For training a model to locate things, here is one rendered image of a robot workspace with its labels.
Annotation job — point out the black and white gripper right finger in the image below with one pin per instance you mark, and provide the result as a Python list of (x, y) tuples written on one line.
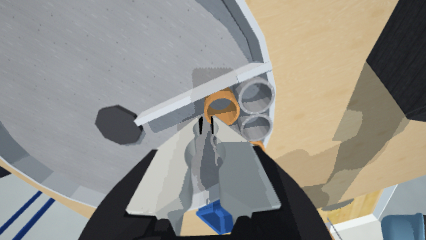
[(251, 183)]

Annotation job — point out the grey metal sleeve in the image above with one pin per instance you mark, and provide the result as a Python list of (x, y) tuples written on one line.
[(261, 101), (256, 130), (213, 138)]

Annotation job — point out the blue crate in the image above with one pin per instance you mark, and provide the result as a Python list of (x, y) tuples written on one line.
[(220, 221)]

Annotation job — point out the bronze bushing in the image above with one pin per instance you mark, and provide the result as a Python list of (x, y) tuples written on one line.
[(228, 115), (258, 143)]

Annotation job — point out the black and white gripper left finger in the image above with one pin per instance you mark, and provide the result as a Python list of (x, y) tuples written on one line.
[(158, 187)]

